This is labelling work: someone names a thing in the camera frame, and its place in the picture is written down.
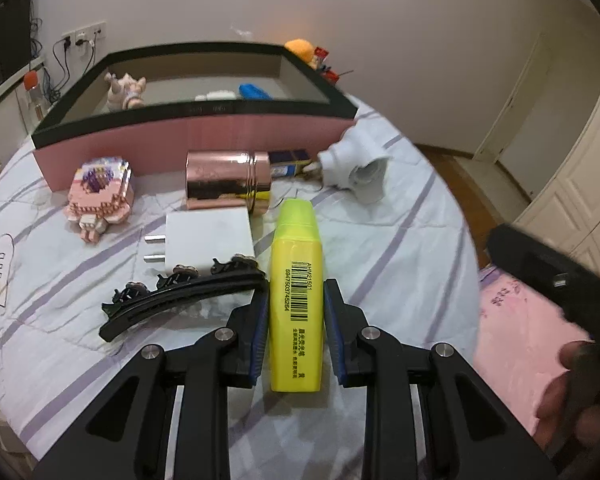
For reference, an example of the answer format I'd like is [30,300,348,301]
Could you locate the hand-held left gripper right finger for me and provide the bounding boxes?
[322,277,558,480]

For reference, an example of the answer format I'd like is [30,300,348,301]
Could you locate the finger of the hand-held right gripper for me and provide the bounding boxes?
[485,222,581,311]

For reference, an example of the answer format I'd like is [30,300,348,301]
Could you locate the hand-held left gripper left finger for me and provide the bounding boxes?
[30,287,271,480]

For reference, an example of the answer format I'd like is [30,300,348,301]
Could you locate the black hair clip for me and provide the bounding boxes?
[99,255,270,343]

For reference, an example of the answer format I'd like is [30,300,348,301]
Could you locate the yellow highlighter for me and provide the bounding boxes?
[270,199,326,393]

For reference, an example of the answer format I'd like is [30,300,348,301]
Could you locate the white charger plug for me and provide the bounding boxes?
[142,210,256,286]

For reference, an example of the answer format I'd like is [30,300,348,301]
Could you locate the rose gold metal can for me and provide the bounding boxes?
[184,150,272,217]

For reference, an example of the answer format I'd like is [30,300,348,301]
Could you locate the white lamp socket adapter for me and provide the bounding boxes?
[315,126,391,205]

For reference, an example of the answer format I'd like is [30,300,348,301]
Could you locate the pink box with black rim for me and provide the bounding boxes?
[32,41,358,193]

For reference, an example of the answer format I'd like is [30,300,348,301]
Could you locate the blue highlighter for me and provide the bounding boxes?
[238,83,272,100]

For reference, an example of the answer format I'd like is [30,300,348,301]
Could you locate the person's right hand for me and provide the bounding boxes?
[535,340,600,453]

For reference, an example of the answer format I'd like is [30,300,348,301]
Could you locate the pink printed blanket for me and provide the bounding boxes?
[472,265,596,438]

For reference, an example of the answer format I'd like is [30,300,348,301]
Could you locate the cream panelled wardrobe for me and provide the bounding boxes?
[510,45,600,286]

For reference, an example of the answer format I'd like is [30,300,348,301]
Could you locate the cream door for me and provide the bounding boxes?
[477,30,546,166]

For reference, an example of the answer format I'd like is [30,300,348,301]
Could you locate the dark blue tin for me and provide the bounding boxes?
[267,148,326,178]

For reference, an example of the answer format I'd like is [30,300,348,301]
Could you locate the orange octopus plush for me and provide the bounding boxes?
[284,39,315,68]

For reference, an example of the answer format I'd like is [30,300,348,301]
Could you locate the water bottle with orange cap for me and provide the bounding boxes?
[22,71,46,121]

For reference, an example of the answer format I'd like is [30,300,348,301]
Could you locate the white desk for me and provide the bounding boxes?
[0,55,46,181]

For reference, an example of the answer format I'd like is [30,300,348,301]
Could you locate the black power cables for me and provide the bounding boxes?
[30,20,98,96]

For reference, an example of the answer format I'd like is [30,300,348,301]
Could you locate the white wall socket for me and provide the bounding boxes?
[62,22,107,48]

